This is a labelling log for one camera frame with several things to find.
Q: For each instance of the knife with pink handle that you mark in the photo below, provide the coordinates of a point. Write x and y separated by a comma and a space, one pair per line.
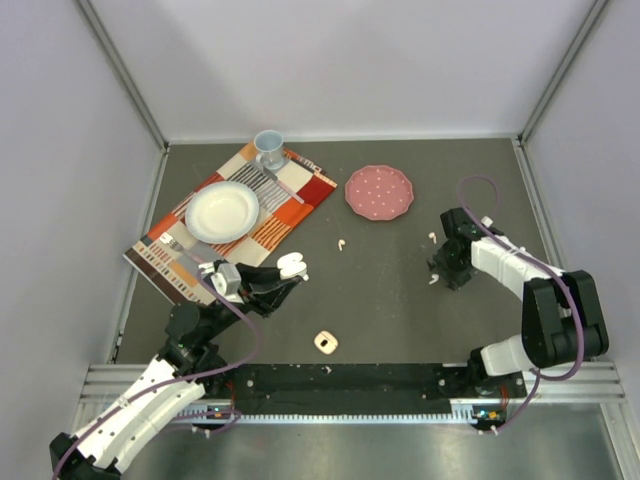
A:
273, 177

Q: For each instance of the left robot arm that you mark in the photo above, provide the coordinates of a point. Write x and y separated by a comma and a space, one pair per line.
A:
183, 371

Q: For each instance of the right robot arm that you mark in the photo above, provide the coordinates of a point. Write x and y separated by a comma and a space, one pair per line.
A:
562, 320

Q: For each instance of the fork with pink handle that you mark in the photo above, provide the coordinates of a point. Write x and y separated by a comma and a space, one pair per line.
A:
173, 244

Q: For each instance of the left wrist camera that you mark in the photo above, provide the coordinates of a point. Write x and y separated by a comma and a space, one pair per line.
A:
222, 279

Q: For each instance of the patchwork placemat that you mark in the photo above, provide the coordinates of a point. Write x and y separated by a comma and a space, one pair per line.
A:
176, 276

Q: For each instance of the white bowl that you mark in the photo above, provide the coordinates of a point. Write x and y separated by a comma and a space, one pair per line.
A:
222, 212

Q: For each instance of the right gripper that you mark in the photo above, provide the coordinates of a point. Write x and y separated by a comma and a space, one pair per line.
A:
454, 278

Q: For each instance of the beige earbuds charging case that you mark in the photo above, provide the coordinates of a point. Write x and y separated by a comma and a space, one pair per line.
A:
326, 342

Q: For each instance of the pink dotted plate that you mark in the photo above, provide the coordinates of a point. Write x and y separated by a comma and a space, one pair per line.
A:
379, 193

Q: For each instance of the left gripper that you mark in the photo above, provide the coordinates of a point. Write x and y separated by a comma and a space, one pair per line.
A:
251, 275

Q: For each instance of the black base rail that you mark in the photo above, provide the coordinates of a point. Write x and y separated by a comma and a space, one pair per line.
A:
350, 389

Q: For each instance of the white earbuds charging case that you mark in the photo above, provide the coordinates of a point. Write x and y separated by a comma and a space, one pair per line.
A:
292, 265

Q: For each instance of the light blue cup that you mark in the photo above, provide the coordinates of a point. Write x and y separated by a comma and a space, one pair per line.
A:
269, 145

